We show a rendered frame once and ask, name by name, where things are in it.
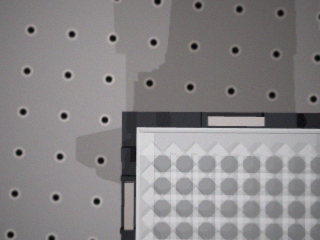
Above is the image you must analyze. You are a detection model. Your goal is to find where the grey perforated base plate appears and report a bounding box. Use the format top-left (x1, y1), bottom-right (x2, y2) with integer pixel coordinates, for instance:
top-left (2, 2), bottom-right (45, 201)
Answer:
top-left (0, 0), bottom-right (320, 240)

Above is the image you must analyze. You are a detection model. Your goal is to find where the white well plate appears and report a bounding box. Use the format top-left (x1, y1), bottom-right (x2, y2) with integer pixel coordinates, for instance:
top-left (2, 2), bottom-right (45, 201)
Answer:
top-left (135, 127), bottom-right (320, 240)

